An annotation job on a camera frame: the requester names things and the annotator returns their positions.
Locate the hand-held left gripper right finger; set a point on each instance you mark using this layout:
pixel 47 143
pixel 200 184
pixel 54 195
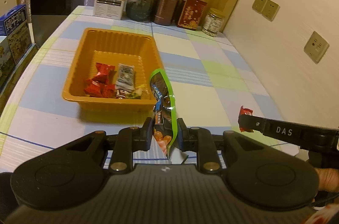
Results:
pixel 182 134

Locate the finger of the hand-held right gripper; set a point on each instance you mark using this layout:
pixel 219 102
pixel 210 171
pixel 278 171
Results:
pixel 283 130

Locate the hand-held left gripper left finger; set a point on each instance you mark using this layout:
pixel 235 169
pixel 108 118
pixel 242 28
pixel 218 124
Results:
pixel 147 134

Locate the small red candy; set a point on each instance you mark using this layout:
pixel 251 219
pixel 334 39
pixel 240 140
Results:
pixel 245 110

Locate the yellow candy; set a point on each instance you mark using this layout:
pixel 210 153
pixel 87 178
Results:
pixel 137 91

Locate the green snack packet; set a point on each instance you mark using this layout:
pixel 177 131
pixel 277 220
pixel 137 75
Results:
pixel 161 91

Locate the dark red candy bar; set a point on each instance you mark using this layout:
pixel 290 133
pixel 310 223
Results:
pixel 121 93

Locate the grey snack packet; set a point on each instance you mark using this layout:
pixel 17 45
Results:
pixel 125 77

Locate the red candy packet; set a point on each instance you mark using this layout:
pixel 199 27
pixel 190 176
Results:
pixel 105 71
pixel 94 87

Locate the orange plastic tray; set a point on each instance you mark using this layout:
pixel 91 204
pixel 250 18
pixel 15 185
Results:
pixel 116 43

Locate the person's right hand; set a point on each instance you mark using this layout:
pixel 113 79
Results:
pixel 328 179

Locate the checked tablecloth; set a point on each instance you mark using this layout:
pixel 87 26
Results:
pixel 206 86

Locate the clear plastic nut jar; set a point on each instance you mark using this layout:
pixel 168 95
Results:
pixel 212 24

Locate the red gift box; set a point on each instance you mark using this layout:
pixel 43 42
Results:
pixel 191 14

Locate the green glass jar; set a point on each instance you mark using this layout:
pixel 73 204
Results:
pixel 140 5

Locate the brown metal canister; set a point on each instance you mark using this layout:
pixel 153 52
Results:
pixel 166 5

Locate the blue printed carton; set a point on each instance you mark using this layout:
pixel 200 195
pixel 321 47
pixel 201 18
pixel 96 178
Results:
pixel 17 30
pixel 6 62

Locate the beige wall socket plate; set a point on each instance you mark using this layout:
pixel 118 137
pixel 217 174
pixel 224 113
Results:
pixel 316 47

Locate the beige wall switch plate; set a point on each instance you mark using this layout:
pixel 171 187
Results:
pixel 270 10
pixel 258 4

